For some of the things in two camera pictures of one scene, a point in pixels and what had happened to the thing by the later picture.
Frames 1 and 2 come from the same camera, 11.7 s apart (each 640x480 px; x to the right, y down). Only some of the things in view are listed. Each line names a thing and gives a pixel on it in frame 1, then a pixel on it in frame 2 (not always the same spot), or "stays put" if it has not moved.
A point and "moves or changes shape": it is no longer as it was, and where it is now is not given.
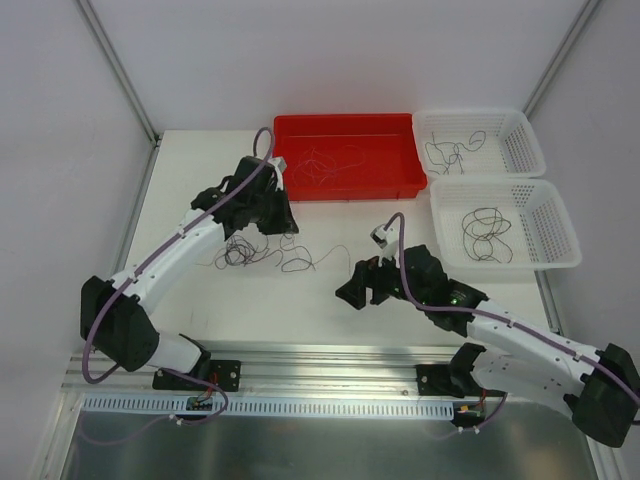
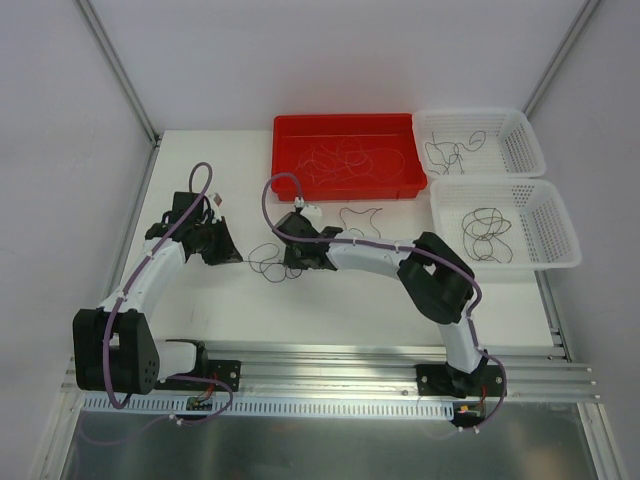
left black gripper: (273, 212) -> (220, 242)
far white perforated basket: (478, 143) stays put
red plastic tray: (350, 157) stays put
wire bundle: (240, 252) moves or changes shape
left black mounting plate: (225, 374) stays put
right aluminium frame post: (562, 53) stays put
